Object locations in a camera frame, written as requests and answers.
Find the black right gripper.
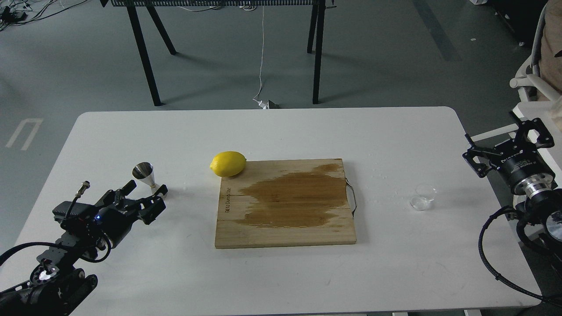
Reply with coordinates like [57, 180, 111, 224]
[462, 111, 555, 196]

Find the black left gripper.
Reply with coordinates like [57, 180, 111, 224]
[94, 180, 169, 248]

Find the steel double jigger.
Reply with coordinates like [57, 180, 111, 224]
[132, 162, 160, 194]

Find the small clear plastic cup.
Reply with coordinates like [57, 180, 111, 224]
[410, 183, 437, 211]

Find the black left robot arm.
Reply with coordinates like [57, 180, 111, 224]
[1, 180, 168, 316]

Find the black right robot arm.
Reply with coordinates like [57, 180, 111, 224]
[462, 112, 562, 307]

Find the white office chair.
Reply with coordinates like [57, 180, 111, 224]
[509, 7, 561, 102]

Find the person in beige shirt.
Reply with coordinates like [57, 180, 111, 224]
[539, 0, 562, 93]

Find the yellow lemon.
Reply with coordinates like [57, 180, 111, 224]
[209, 151, 247, 177]

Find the wooden cutting board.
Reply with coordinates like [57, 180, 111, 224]
[215, 158, 357, 249]

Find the white hanging cable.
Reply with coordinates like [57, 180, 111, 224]
[252, 5, 280, 109]

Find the black metal table frame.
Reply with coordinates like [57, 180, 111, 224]
[98, 0, 337, 108]

